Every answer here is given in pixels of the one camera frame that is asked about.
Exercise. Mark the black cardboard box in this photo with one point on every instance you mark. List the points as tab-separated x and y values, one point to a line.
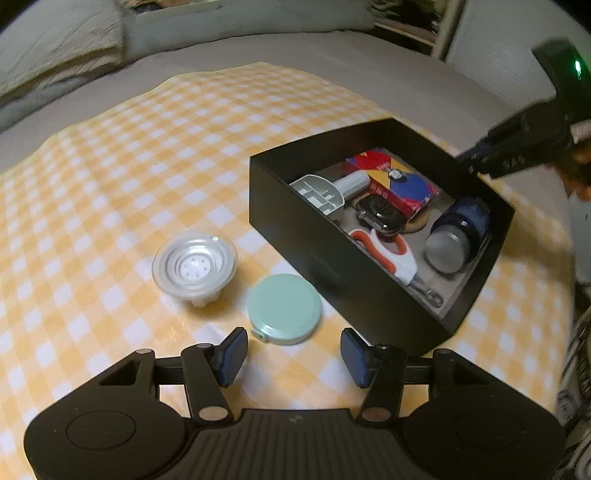
295	217

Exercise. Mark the grey quilted duvet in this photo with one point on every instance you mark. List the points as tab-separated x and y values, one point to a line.
55	46

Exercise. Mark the clear plastic round strainer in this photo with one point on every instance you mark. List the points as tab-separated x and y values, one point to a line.
194	267

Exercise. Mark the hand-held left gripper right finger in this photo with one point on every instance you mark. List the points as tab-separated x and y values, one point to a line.
355	360

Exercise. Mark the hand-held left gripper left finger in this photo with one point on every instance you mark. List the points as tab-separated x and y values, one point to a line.
233	357

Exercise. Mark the yellow white checkered cloth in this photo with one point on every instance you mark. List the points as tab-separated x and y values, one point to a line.
115	184

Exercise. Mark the dark blue cylinder silver cap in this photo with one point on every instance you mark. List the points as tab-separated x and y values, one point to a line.
445	251

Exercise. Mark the colourful card box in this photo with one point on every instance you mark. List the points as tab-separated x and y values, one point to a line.
415	189

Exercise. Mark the grey plastic holder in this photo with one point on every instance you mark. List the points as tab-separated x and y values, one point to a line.
318	189

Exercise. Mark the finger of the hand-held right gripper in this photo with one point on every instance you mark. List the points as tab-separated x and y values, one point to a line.
521	143

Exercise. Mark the orange and white scissors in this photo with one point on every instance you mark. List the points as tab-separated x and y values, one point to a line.
406	263

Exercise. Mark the round cork coaster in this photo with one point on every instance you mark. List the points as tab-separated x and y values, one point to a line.
415	227

